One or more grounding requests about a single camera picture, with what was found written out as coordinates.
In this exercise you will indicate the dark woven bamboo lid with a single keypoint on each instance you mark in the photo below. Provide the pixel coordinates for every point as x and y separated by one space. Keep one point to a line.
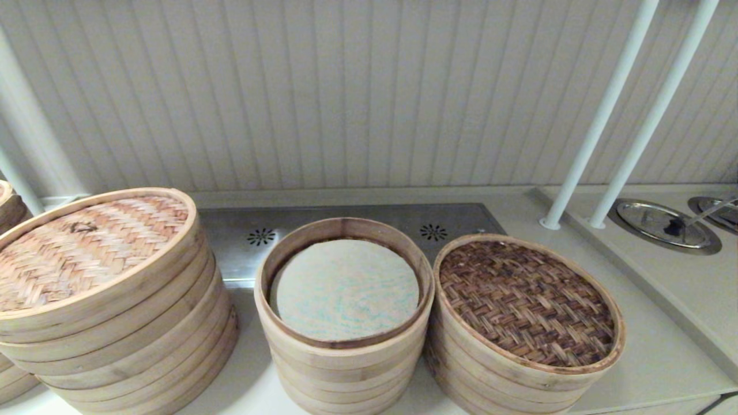
519 305

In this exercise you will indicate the pale round steamer liner cloth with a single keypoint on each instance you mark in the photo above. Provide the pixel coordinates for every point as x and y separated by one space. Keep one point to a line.
346 294

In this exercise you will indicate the wide low bamboo steamer stack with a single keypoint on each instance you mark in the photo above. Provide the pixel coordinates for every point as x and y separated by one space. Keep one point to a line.
490 400

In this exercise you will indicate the large bamboo steamer stack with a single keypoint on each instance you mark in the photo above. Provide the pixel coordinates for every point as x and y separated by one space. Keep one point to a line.
144 369

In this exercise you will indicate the round steel counter lid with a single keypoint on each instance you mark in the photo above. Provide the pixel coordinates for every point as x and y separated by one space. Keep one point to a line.
700 206
646 219

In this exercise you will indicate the large light woven steamer lid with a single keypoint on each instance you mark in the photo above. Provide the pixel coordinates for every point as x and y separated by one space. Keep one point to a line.
86 253

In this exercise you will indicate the brown bamboo steamer at edge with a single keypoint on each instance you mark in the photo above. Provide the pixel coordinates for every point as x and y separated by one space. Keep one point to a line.
8 210

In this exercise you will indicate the bamboo steamer stack behind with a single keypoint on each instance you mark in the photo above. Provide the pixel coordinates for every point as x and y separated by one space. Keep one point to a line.
11 380

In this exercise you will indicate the stainless steel steam plate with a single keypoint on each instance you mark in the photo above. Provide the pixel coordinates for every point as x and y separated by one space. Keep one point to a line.
230 253

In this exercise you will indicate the white slanted metal pole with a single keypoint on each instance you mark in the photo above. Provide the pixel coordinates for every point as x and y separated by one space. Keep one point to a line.
651 115
599 115

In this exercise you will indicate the thick white pipe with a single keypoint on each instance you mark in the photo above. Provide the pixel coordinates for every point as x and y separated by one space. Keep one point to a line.
34 138

